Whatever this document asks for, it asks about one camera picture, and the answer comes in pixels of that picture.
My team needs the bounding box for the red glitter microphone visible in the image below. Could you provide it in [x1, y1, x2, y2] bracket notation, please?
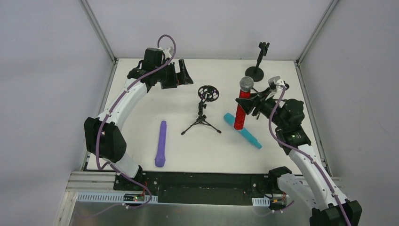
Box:
[233, 76, 255, 131]

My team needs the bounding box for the teal toy microphone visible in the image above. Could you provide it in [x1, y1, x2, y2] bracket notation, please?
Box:
[223, 113, 263, 149]

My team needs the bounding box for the black tripod shock-mount stand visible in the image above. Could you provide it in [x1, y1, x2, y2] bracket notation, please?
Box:
[181, 85, 222, 136]

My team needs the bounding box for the purple toy microphone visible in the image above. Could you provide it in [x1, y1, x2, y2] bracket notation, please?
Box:
[154, 121, 167, 168]

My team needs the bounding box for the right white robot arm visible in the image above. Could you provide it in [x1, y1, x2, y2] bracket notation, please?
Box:
[236, 85, 362, 226]

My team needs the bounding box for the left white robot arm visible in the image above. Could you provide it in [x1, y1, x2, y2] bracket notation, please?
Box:
[84, 47, 193, 178]

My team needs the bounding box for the black round-base mic stand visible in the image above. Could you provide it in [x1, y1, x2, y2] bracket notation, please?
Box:
[245, 42, 270, 82]

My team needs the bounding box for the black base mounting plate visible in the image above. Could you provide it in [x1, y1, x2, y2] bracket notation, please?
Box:
[113, 171, 298, 206]

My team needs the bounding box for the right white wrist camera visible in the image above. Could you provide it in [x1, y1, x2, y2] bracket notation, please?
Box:
[268, 76, 286, 92]

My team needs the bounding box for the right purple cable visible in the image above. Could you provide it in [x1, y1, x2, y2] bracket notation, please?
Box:
[253, 86, 353, 226]

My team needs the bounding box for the purple cable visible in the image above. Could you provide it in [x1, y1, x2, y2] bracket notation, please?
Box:
[74, 34, 177, 218]
[253, 86, 353, 226]

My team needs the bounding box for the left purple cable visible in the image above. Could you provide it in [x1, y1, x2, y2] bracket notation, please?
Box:
[74, 34, 177, 218]

